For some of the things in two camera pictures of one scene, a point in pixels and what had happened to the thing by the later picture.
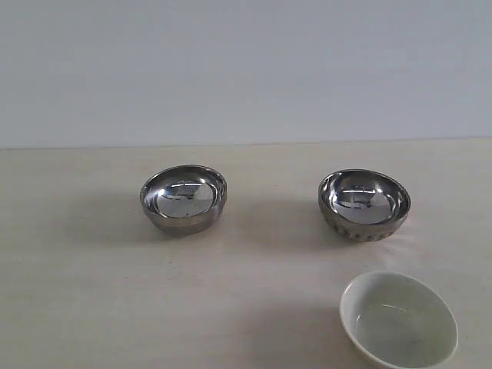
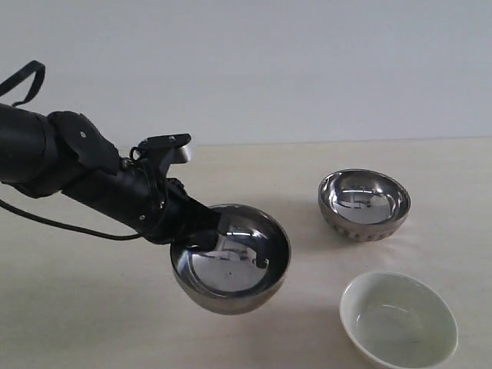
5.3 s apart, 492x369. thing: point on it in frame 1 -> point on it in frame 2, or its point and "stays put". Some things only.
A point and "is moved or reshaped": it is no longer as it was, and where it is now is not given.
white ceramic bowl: (397, 321) stays put
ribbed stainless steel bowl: (364, 205) stays put
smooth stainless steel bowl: (184, 198) is moved or reshaped
